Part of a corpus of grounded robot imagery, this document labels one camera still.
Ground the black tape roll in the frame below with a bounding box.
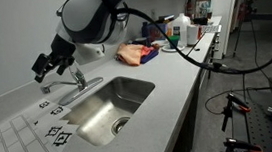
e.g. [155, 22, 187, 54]
[133, 36, 149, 48]

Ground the stainless steel sink basin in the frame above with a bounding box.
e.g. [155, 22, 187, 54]
[55, 72, 161, 151]

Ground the green cup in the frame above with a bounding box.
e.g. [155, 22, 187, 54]
[167, 35, 182, 51]

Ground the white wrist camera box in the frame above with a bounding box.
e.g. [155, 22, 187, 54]
[72, 40, 108, 67]

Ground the white plate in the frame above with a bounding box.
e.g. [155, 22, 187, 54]
[160, 42, 187, 54]

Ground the black orange bar clamp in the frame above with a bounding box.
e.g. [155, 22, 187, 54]
[216, 134, 264, 152]
[217, 90, 255, 133]

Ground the dark blue bottle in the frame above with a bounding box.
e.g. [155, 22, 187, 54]
[140, 21, 150, 38]

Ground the chrome sink faucet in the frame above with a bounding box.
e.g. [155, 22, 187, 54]
[38, 61, 106, 109]

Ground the orange cloth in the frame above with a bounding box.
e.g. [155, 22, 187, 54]
[115, 40, 147, 69]

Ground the blue cardboard box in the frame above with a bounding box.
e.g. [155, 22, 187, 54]
[146, 22, 169, 44]

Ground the small white dish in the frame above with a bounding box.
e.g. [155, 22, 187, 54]
[151, 38, 169, 48]

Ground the red cloth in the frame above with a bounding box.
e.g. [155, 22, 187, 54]
[139, 44, 155, 58]

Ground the dark blue cloth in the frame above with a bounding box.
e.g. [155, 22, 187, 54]
[139, 48, 161, 66]

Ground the white plastic jug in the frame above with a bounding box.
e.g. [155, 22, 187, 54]
[168, 12, 193, 48]

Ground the black perforated breadboard table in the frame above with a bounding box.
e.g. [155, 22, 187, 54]
[227, 87, 272, 152]

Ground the white calibration paper sheet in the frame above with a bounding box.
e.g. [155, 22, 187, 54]
[0, 95, 83, 152]

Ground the thin black floor cable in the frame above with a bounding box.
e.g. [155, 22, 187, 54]
[202, 71, 272, 117]

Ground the wall power outlet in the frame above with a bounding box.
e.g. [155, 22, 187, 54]
[149, 8, 158, 22]

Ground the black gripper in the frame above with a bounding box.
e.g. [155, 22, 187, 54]
[28, 32, 80, 85]

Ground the counter base cabinet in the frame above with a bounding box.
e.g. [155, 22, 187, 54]
[156, 32, 233, 152]

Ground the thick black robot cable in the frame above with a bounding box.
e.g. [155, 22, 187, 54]
[115, 0, 272, 87]

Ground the black camera tripod stand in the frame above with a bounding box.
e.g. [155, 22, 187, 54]
[227, 0, 272, 58]

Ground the red can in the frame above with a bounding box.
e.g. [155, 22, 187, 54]
[196, 23, 205, 40]

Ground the white patterned tray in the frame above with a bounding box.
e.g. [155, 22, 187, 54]
[200, 23, 222, 35]

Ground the colourful cardboard box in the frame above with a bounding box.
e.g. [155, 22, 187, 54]
[194, 0, 214, 19]

